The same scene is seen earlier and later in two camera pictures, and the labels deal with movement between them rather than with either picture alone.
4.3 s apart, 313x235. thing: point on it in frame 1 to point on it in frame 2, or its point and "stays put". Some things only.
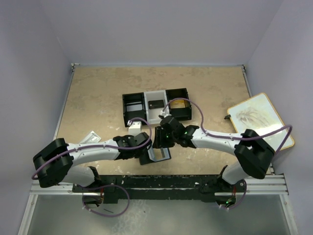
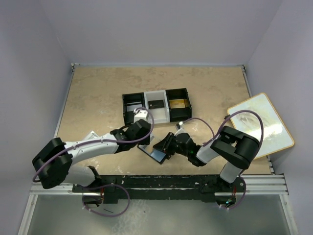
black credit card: x=155 y=104 stays put
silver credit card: x=134 y=107 stays put
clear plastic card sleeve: x=92 y=137 stays put
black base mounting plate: x=161 y=187 stays put
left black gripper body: x=145 y=153 to x=145 y=141
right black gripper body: x=159 y=137 to x=168 y=144
